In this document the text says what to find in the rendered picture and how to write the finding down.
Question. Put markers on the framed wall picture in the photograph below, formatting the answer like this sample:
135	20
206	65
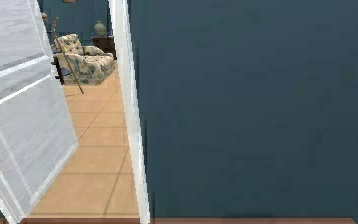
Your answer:
69	1

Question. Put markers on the dark wooden side table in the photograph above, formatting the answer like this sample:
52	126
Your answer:
105	45

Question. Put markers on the brown floor lamp pole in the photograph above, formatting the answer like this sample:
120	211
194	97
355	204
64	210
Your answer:
67	60

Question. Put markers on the white room door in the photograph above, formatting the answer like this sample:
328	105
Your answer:
23	110

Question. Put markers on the floral patterned armchair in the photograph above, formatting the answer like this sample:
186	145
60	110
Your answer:
88	65

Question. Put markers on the green round vase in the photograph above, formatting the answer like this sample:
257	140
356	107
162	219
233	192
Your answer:
100	29

